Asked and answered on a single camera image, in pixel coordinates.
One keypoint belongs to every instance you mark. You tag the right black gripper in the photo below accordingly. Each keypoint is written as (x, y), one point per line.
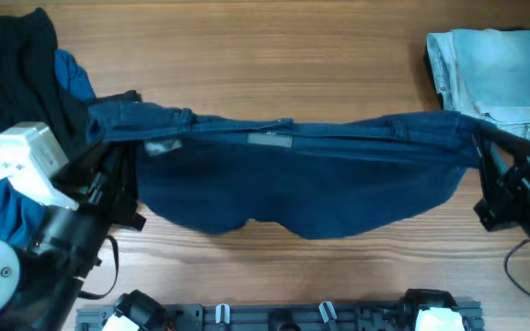
(504, 192)

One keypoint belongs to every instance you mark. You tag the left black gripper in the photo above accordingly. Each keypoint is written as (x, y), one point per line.
(109, 192)

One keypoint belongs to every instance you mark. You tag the navy blue shorts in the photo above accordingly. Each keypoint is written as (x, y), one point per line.
(318, 180)

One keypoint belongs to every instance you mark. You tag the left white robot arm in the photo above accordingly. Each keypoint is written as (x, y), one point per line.
(40, 283)

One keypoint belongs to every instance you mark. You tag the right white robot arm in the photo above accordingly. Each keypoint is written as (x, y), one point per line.
(511, 148)

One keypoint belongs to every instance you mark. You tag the teal blue garment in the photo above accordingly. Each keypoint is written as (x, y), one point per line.
(20, 216)

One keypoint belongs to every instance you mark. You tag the folded light blue jeans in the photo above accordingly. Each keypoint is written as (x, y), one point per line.
(484, 74)

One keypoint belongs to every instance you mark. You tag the black garment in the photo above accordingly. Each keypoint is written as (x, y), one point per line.
(29, 88)

